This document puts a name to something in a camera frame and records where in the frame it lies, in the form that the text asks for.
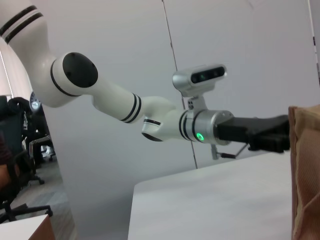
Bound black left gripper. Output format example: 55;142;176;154
215;114;291;154

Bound khaki food bag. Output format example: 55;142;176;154
287;104;320;240

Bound person forearm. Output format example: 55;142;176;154
0;163;13;189

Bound metal clamp rod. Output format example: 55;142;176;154
210;142;247;161

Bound black jacket with white stripes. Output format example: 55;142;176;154
27;134;54;163

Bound black office chair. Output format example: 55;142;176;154
0;95;54;224

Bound wooden desk with white top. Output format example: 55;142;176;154
0;213;55;240

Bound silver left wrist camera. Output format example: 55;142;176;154
172;64;228;113

